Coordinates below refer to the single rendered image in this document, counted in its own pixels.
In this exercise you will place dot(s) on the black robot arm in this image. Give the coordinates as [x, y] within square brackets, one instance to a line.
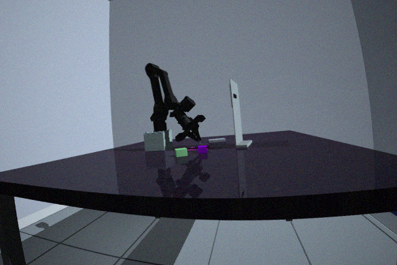
[170, 102]

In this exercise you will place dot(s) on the grey panel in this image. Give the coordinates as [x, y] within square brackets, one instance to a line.
[240, 143]

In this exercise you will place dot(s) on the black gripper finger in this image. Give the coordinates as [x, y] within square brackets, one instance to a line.
[195, 130]
[191, 135]

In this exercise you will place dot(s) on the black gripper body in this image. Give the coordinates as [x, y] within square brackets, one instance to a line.
[187, 125]

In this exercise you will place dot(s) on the green rectangular block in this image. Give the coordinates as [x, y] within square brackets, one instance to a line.
[180, 152]

